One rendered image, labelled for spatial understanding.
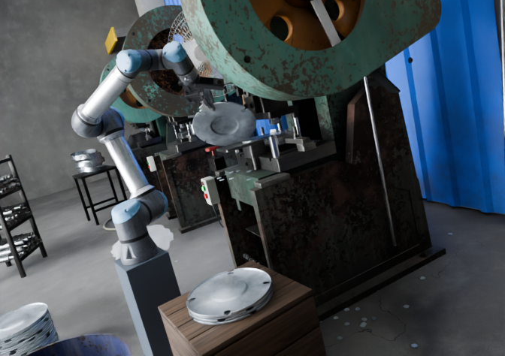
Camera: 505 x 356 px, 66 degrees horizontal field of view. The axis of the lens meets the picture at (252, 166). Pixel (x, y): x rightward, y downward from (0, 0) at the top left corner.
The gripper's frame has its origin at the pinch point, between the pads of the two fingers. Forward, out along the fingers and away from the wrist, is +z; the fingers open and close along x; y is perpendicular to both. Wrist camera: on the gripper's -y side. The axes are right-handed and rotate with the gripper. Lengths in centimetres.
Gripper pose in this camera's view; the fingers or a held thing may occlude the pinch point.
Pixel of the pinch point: (214, 107)
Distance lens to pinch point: 171.0
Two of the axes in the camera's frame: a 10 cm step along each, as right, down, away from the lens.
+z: 3.1, 5.1, 8.0
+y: -9.5, 1.8, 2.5
